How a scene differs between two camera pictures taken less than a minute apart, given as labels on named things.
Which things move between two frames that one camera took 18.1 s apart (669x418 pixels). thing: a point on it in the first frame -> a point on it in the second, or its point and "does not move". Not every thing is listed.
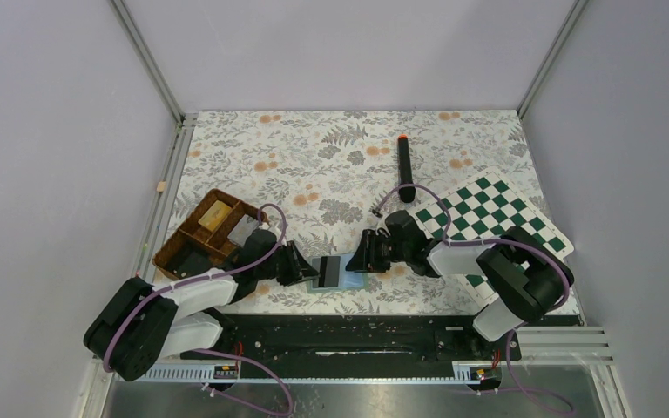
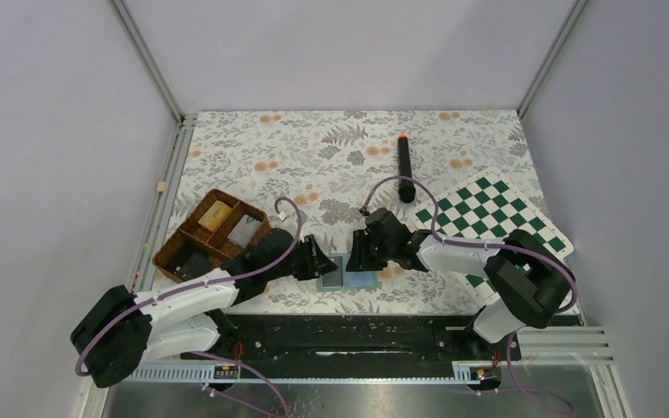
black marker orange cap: x=407 y=194 does not move
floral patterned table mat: x=336 y=174 does not move
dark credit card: x=329 y=272 -> x=194 y=265
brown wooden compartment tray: x=202 y=243 does not move
